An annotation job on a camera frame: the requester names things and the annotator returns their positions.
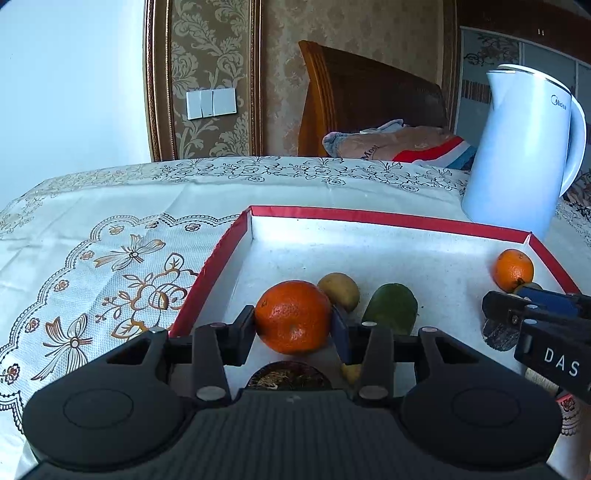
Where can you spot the patterned bedding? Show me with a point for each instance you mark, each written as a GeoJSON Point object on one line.
{"type": "Point", "coordinates": [581, 194]}

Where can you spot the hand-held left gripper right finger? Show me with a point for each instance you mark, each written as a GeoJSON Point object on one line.
{"type": "Point", "coordinates": [341, 334]}

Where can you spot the sugarcane piece with fibrous end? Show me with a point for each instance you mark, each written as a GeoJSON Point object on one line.
{"type": "Point", "coordinates": [286, 376]}

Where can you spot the gilded wall panel frame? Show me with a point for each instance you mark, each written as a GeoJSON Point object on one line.
{"type": "Point", "coordinates": [207, 69]}

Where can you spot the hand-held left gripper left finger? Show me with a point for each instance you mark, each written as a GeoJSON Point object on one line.
{"type": "Point", "coordinates": [242, 334]}

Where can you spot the white wall switch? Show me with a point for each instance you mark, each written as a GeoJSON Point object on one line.
{"type": "Point", "coordinates": [211, 104]}

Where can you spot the white electric kettle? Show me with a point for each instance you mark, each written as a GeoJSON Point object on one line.
{"type": "Point", "coordinates": [517, 161]}

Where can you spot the green tomato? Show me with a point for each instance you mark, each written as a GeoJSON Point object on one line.
{"type": "Point", "coordinates": [526, 287]}

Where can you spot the orange tangerine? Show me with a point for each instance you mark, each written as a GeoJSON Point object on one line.
{"type": "Point", "coordinates": [510, 270]}
{"type": "Point", "coordinates": [291, 318]}

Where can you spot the green cucumber piece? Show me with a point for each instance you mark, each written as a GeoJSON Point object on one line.
{"type": "Point", "coordinates": [390, 307]}

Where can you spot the dark sugarcane piece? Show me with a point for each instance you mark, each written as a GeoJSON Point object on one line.
{"type": "Point", "coordinates": [498, 339]}

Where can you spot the red striped cloth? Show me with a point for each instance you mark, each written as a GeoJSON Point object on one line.
{"type": "Point", "coordinates": [443, 154]}

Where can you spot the floral lace tablecloth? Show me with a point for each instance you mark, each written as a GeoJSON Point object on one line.
{"type": "Point", "coordinates": [92, 207]}

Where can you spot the red cardboard tray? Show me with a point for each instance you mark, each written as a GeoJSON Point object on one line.
{"type": "Point", "coordinates": [415, 249]}

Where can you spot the wooden chair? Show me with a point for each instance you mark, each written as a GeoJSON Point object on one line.
{"type": "Point", "coordinates": [369, 92]}

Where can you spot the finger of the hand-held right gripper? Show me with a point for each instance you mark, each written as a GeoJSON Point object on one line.
{"type": "Point", "coordinates": [556, 302]}
{"type": "Point", "coordinates": [505, 309]}

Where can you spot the brown plush cloth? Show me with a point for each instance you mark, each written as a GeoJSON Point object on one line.
{"type": "Point", "coordinates": [406, 143]}

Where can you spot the small brown oval fruit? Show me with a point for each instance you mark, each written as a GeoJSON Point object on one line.
{"type": "Point", "coordinates": [351, 374]}

